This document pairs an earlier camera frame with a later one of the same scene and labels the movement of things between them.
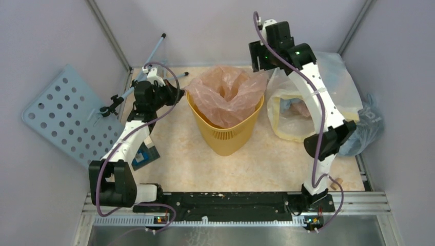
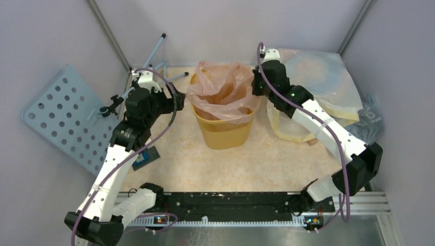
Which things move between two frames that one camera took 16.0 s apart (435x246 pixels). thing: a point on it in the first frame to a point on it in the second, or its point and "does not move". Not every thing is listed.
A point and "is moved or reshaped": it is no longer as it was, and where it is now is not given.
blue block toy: [144, 156] does not move
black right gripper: [256, 49] to [255, 90]
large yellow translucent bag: [293, 115] does not move
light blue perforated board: [66, 111] does not move
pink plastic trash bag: [227, 97] is moved or reshaped
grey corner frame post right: [354, 27] does not move
